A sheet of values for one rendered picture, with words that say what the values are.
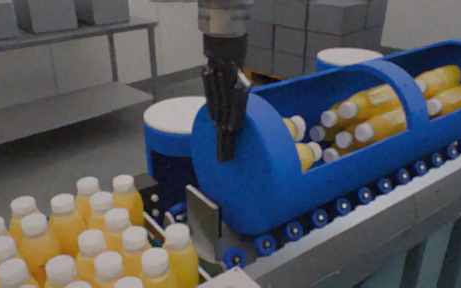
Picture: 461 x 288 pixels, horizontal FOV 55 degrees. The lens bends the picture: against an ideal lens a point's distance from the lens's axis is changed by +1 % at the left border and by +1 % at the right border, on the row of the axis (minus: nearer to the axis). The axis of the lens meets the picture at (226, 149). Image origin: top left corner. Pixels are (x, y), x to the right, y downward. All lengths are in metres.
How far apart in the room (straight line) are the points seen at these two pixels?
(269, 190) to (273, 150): 0.07
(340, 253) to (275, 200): 0.31
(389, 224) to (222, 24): 0.69
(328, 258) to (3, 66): 3.41
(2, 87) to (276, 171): 3.48
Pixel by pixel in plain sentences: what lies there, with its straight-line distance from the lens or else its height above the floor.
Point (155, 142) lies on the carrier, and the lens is 1.24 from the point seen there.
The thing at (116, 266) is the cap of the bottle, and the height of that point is 1.08.
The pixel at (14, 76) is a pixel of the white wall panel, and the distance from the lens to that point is 4.09.
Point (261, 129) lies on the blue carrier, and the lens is 0.77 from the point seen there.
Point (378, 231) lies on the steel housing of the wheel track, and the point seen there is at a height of 0.86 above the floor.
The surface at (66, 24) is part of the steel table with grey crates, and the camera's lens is 3.36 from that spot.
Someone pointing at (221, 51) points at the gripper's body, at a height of 1.34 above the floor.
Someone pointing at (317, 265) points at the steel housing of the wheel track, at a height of 0.86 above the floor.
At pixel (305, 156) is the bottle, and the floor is 1.11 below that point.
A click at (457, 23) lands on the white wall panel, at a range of 6.00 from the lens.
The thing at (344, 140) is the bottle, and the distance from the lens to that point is 1.10.
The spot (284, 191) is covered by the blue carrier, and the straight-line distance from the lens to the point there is 0.79.
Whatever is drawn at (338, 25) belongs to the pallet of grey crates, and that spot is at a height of 0.76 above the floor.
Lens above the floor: 1.51
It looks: 26 degrees down
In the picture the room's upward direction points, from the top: straight up
